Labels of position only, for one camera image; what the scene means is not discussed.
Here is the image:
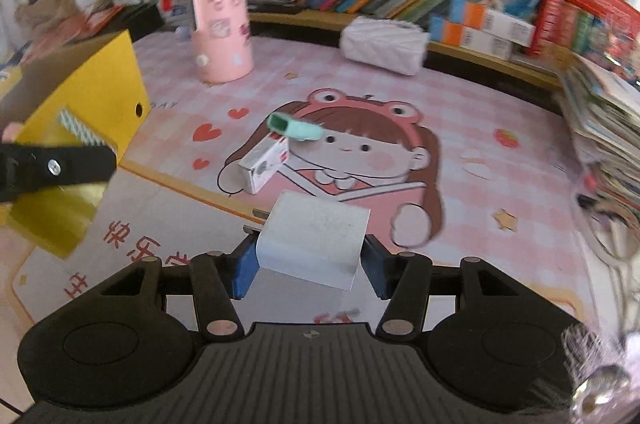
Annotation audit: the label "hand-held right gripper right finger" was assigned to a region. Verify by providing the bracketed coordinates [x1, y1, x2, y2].
[361, 233, 531, 337]

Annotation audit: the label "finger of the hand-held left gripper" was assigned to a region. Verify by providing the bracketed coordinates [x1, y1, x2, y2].
[0, 143, 119, 205]

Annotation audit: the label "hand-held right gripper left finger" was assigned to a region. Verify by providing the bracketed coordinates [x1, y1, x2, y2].
[97, 234, 261, 337]

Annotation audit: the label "green striped tape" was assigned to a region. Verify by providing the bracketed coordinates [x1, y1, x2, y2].
[56, 106, 119, 155]

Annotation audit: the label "white charger block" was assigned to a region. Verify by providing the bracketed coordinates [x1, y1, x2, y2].
[255, 190, 372, 291]

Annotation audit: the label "yellow cardboard box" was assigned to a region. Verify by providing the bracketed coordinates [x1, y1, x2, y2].
[0, 30, 152, 261]

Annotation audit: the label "small white red box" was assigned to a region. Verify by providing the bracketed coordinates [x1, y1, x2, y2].
[237, 135, 292, 195]

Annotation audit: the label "pink printed tablecloth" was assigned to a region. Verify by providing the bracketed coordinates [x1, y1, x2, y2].
[0, 29, 626, 345]

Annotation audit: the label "red plastic bags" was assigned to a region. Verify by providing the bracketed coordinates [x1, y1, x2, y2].
[60, 4, 126, 40]

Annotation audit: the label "mint green cap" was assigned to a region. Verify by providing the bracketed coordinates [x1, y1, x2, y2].
[267, 113, 325, 142]

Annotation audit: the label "brown cloth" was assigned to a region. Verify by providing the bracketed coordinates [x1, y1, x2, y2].
[14, 0, 78, 32]

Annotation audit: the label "pink cylindrical container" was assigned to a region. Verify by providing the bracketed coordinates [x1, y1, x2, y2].
[191, 0, 254, 85]

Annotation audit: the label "white quilted pouch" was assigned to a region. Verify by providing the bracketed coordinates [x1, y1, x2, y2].
[340, 16, 432, 76]

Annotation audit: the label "orange white box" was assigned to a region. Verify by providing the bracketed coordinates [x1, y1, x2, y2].
[429, 16, 516, 61]
[449, 0, 537, 44]

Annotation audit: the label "wooden bookshelf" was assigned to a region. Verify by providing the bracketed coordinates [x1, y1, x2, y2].
[247, 9, 566, 90]

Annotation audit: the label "stack of papers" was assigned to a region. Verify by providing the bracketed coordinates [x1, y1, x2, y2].
[557, 54, 640, 225]

